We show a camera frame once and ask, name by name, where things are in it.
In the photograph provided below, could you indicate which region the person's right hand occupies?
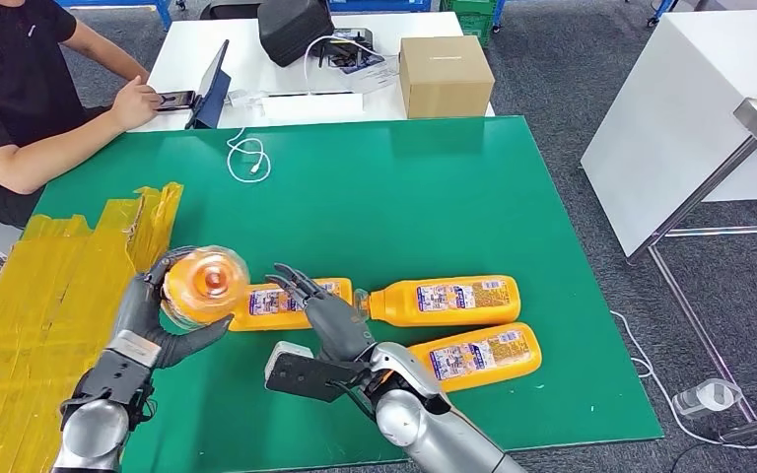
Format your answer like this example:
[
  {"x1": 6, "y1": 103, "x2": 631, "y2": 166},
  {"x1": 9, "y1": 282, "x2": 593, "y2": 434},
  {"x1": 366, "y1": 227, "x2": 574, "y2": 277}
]
[{"x1": 108, "y1": 75, "x2": 166, "y2": 133}]

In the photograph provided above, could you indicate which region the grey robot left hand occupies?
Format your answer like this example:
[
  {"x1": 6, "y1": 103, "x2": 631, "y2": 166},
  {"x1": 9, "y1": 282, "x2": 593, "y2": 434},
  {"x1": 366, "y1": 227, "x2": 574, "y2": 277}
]
[{"x1": 111, "y1": 246, "x2": 237, "y2": 371}]

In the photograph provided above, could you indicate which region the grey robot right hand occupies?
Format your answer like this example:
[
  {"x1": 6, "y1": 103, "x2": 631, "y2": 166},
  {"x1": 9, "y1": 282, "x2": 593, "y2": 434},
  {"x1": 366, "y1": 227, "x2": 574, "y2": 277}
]
[{"x1": 264, "y1": 262, "x2": 378, "y2": 364}]

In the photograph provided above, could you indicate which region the black phone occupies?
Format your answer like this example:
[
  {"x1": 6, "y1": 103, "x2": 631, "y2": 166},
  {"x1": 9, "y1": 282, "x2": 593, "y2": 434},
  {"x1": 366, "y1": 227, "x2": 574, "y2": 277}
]
[{"x1": 155, "y1": 90, "x2": 198, "y2": 113}]

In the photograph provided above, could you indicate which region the orange bottle with clear cap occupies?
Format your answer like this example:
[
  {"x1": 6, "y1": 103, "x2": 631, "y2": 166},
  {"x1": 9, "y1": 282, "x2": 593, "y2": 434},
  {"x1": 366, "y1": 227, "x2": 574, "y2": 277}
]
[
  {"x1": 159, "y1": 244, "x2": 251, "y2": 330},
  {"x1": 409, "y1": 322, "x2": 543, "y2": 394},
  {"x1": 229, "y1": 277, "x2": 355, "y2": 333},
  {"x1": 354, "y1": 274, "x2": 522, "y2": 328}
]

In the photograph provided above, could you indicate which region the tablet with blue case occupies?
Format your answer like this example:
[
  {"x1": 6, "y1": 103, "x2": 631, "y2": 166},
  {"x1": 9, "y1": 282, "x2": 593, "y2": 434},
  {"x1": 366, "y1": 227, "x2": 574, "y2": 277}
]
[{"x1": 184, "y1": 38, "x2": 233, "y2": 130}]

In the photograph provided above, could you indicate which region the blue metal rack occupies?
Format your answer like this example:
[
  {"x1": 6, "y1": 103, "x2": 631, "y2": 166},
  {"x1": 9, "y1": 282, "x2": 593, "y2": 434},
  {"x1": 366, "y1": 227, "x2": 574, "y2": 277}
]
[
  {"x1": 327, "y1": 0, "x2": 434, "y2": 15},
  {"x1": 54, "y1": 0, "x2": 176, "y2": 31}
]

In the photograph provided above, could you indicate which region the yellow taped cardboard sheet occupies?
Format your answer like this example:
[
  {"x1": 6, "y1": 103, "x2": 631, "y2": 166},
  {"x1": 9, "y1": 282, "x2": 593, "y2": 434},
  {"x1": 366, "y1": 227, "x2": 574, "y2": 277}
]
[{"x1": 0, "y1": 182, "x2": 185, "y2": 473}]

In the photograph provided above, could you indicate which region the white desk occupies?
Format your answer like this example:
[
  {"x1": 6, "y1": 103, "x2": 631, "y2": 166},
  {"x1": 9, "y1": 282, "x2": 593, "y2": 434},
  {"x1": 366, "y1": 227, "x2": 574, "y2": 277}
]
[{"x1": 128, "y1": 13, "x2": 496, "y2": 133}]

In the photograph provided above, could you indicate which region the person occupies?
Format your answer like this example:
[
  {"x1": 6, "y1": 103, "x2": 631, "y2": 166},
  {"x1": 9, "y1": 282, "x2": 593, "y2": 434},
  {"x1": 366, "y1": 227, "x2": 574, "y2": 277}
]
[{"x1": 0, "y1": 0, "x2": 166, "y2": 230}]

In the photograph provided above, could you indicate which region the black chair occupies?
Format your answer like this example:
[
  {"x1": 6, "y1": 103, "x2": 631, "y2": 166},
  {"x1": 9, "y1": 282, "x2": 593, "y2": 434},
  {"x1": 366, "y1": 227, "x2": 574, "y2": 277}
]
[{"x1": 199, "y1": 0, "x2": 262, "y2": 21}]

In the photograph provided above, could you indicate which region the black bag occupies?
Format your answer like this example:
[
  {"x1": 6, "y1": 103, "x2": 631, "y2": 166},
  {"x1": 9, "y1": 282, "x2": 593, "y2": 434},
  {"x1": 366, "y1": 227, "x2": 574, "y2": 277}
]
[{"x1": 257, "y1": 0, "x2": 336, "y2": 69}]

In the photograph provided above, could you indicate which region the black electronic device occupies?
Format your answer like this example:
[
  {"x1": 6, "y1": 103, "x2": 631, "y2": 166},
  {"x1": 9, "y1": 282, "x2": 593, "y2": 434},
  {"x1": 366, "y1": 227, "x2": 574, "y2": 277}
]
[{"x1": 317, "y1": 28, "x2": 377, "y2": 70}]

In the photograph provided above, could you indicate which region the clear plastic sleeve with papers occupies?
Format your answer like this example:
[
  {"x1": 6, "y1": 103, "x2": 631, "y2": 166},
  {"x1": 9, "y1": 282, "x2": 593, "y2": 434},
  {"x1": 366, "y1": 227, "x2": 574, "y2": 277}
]
[{"x1": 335, "y1": 53, "x2": 400, "y2": 96}]

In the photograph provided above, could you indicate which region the brown cardboard box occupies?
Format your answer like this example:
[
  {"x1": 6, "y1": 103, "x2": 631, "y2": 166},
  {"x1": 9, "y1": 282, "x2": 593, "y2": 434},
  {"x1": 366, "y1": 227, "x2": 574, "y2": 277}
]
[{"x1": 397, "y1": 35, "x2": 496, "y2": 121}]

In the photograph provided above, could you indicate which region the green plastic crate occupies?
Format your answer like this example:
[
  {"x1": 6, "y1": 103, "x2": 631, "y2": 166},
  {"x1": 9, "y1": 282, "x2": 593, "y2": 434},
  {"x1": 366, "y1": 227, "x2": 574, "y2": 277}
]
[
  {"x1": 456, "y1": 14, "x2": 494, "y2": 48},
  {"x1": 444, "y1": 0, "x2": 499, "y2": 16}
]

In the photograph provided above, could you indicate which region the white power adapter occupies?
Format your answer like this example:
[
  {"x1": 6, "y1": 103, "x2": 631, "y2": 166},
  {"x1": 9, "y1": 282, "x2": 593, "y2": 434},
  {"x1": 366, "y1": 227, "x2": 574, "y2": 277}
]
[{"x1": 672, "y1": 378, "x2": 744, "y2": 419}]

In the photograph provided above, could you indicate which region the white table with panel sides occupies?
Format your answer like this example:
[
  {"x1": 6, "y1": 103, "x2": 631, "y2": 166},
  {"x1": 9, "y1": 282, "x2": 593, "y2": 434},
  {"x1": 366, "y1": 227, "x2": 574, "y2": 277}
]
[{"x1": 579, "y1": 9, "x2": 757, "y2": 261}]

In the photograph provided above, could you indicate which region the white USB cable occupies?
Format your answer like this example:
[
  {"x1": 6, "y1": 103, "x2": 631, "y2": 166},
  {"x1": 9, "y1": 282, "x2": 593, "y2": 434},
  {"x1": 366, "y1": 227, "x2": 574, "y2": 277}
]
[{"x1": 225, "y1": 127, "x2": 273, "y2": 185}]

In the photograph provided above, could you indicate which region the white power cord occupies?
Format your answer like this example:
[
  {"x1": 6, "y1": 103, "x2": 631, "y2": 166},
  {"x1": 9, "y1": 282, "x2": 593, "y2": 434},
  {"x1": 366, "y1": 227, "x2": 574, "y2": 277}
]
[{"x1": 303, "y1": 34, "x2": 379, "y2": 96}]

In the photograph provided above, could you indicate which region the long white extension cord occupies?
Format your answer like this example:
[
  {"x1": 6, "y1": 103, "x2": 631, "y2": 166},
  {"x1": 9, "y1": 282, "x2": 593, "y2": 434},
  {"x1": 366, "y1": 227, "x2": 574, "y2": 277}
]
[{"x1": 610, "y1": 310, "x2": 757, "y2": 453}]

